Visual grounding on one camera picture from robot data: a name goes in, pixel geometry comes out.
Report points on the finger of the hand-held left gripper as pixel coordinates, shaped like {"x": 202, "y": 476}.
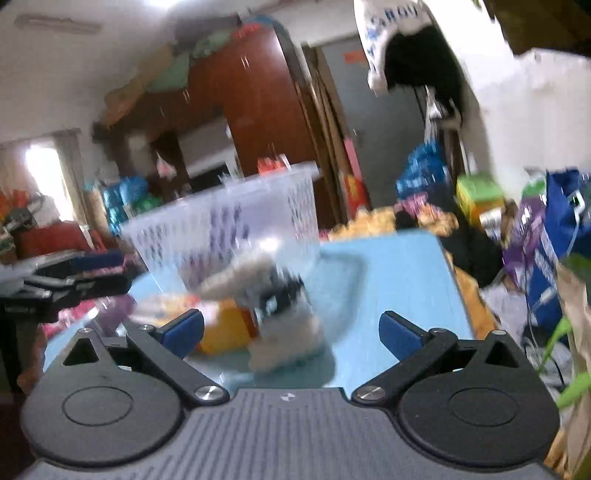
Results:
{"x": 87, "y": 290}
{"x": 94, "y": 264}

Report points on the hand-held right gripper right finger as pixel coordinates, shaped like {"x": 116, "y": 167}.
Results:
{"x": 400, "y": 335}

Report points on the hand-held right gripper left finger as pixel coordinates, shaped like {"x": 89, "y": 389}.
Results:
{"x": 183, "y": 329}

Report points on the grey white plush toy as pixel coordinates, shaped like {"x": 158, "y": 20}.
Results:
{"x": 281, "y": 300}

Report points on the clear plastic basket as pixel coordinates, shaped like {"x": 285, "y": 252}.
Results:
{"x": 221, "y": 217}

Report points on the pink purple cloth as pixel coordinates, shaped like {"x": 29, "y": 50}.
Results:
{"x": 104, "y": 311}

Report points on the blue green packets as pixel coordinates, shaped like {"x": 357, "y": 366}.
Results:
{"x": 131, "y": 198}

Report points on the black cloth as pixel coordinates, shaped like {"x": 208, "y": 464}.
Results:
{"x": 471, "y": 251}

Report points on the yellow patterned blanket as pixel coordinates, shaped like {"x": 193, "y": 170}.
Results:
{"x": 364, "y": 224}

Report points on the red cardboard box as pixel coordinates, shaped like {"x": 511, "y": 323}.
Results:
{"x": 356, "y": 191}

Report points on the purple plastic bag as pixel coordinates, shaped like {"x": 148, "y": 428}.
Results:
{"x": 524, "y": 244}

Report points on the green cardboard box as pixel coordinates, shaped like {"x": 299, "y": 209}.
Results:
{"x": 478, "y": 196}

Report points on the pile of blue packets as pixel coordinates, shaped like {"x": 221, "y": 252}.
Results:
{"x": 422, "y": 170}

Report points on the green plant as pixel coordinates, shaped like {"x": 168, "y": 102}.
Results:
{"x": 572, "y": 383}

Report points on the brown paper bag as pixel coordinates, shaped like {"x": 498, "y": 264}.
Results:
{"x": 579, "y": 318}

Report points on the grey door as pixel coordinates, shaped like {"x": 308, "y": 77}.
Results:
{"x": 374, "y": 152}

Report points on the blue fabric bag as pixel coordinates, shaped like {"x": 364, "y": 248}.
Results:
{"x": 561, "y": 240}

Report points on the brown wooden wardrobe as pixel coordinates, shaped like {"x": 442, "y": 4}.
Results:
{"x": 258, "y": 115}

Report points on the ceiling tube lamp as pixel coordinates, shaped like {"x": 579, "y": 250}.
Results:
{"x": 57, "y": 23}

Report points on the black hanging garment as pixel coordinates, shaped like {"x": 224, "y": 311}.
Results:
{"x": 422, "y": 60}

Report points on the white printed hanging bag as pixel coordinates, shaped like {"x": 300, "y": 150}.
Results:
{"x": 381, "y": 34}

